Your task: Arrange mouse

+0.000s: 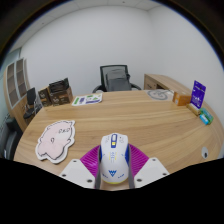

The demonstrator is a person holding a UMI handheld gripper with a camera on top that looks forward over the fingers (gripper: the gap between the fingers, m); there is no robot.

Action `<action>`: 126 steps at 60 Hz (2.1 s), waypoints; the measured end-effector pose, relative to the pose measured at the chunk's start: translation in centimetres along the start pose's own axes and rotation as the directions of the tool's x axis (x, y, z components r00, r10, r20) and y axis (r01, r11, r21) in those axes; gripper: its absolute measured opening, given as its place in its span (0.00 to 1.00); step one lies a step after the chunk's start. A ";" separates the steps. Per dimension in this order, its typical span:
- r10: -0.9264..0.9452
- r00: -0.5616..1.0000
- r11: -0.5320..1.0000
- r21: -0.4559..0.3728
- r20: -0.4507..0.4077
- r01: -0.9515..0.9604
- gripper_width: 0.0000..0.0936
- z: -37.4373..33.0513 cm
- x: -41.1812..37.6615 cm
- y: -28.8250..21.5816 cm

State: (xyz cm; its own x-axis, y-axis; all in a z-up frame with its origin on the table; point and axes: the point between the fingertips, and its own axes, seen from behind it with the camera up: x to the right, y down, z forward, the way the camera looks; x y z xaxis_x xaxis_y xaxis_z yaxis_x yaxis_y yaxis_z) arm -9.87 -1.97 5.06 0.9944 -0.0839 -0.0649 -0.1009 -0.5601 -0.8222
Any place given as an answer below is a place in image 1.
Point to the orange wooden box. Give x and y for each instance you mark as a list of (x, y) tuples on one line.
[(181, 99)]

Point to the dark box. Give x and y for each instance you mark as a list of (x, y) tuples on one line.
[(59, 85)]

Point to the wooden side desk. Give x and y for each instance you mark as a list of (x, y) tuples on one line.
[(161, 81)]

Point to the black mesh office chair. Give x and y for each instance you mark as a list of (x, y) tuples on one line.
[(116, 80)]

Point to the small black chair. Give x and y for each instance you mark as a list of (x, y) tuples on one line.
[(31, 100)]

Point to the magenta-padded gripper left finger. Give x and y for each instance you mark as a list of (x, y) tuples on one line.
[(87, 163)]

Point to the small brown cardboard box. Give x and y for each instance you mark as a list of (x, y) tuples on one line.
[(44, 97)]

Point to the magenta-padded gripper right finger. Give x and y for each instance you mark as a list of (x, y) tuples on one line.
[(140, 161)]

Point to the white green paper leaflet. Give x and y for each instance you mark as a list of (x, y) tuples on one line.
[(87, 99)]

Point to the blue packet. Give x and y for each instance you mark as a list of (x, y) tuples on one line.
[(204, 119)]

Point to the green packet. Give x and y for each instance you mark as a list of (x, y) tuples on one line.
[(208, 115)]

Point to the black armchair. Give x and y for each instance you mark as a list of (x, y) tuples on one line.
[(10, 140)]

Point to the white blue yellow computer mouse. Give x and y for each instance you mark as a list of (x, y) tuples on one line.
[(114, 160)]

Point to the purple sign card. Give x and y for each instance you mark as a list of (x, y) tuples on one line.
[(198, 94)]

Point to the wooden shelf unit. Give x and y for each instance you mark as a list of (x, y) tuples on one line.
[(15, 90)]

